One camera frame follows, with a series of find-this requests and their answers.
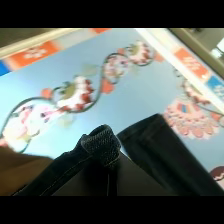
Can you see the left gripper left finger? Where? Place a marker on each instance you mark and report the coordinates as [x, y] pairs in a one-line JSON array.
[[95, 181]]

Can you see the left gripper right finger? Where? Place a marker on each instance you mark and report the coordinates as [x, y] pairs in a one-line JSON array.
[[133, 180]]

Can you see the black jeans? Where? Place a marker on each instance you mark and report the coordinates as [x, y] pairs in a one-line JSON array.
[[160, 150]]

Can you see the brown garment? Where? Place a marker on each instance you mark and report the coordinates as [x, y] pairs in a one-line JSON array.
[[20, 173]]

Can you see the silver frame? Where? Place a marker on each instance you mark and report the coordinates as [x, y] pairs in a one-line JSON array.
[[33, 40]]

